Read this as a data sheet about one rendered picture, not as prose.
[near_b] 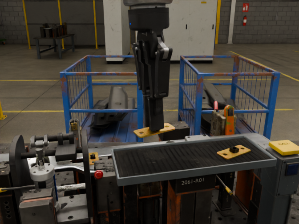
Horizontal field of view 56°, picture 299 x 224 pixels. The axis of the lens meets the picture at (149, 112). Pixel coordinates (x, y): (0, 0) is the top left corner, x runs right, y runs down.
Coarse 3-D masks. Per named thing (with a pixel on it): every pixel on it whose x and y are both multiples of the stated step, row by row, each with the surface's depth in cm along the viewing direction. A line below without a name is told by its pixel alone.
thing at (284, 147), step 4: (280, 140) 75; (284, 140) 75; (288, 140) 75; (268, 144) 75; (272, 144) 73; (276, 144) 73; (280, 144) 73; (284, 144) 73; (288, 144) 73; (292, 144) 73; (276, 148) 72; (280, 148) 71; (284, 148) 71; (288, 148) 71; (292, 148) 71; (296, 148) 71; (280, 152) 70; (284, 152) 69; (288, 152) 69; (292, 152) 70; (296, 152) 70
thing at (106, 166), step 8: (96, 160) 82; (104, 160) 82; (112, 160) 82; (96, 168) 77; (104, 168) 77; (112, 168) 77; (104, 176) 74; (112, 176) 74; (96, 184) 75; (104, 184) 75; (112, 184) 75; (96, 192) 78; (104, 192) 76; (112, 192) 77; (104, 200) 76; (112, 200) 77; (120, 200) 78; (104, 208) 77; (112, 208) 78; (120, 208) 79; (104, 216) 79; (112, 216) 80
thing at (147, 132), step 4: (164, 124) 61; (168, 124) 61; (144, 128) 60; (148, 128) 60; (164, 128) 59; (168, 128) 59; (172, 128) 59; (136, 132) 58; (140, 132) 58; (144, 132) 58; (148, 132) 58; (152, 132) 58; (156, 132) 57; (160, 132) 58; (140, 136) 56; (144, 136) 56
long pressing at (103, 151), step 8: (216, 136) 116; (224, 136) 116; (248, 136) 116; (256, 136) 116; (264, 136) 117; (128, 144) 110; (136, 144) 109; (144, 144) 109; (104, 152) 103; (0, 160) 97; (8, 160) 97; (32, 160) 97; (56, 168) 92; (64, 168) 92; (72, 168) 93; (80, 168) 92
